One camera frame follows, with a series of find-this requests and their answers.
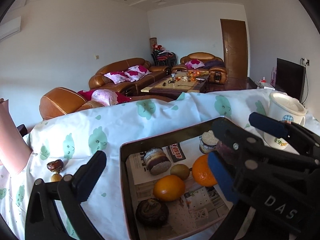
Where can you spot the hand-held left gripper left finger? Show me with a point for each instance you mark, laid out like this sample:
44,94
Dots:
90,175

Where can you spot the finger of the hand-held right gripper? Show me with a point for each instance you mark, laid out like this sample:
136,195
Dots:
237,140
267,125

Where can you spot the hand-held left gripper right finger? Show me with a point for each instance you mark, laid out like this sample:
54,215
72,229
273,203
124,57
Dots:
222,177

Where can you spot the orange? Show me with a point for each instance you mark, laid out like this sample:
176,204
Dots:
202,171
168,187

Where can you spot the tan longan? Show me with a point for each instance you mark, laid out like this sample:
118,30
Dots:
56,178
180,171

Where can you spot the dark brown water chestnut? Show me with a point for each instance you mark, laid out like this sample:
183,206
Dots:
151,212
55,166

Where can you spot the white printed cup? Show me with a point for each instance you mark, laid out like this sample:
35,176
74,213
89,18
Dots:
282,107

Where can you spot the black television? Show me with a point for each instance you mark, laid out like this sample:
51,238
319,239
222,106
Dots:
290,80

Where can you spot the pale pink pillow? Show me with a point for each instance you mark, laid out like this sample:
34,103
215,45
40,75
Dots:
103,97

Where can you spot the brown leather sofa armrest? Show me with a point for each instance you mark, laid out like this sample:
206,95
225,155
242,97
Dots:
60,100

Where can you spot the pink electric kettle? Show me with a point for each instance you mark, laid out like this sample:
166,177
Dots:
12,145

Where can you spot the wooden coffee table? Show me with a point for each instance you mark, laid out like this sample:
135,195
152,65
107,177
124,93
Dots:
172,87

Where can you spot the brown wooden door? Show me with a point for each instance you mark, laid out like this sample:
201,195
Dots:
233,47

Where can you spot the pink floral cushion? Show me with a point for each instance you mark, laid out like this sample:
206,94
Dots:
195,63
137,72
116,77

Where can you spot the brown leather armchair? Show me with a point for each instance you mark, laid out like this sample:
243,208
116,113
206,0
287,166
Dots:
200,56

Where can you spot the black chair with clothes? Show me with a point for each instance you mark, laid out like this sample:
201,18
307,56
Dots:
163,57

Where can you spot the long brown leather sofa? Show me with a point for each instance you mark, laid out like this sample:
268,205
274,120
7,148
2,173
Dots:
120,65

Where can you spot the tall patterned floor lamp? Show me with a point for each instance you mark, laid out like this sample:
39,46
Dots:
153,43

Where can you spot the white air conditioner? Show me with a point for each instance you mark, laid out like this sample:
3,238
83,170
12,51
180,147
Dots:
8,30

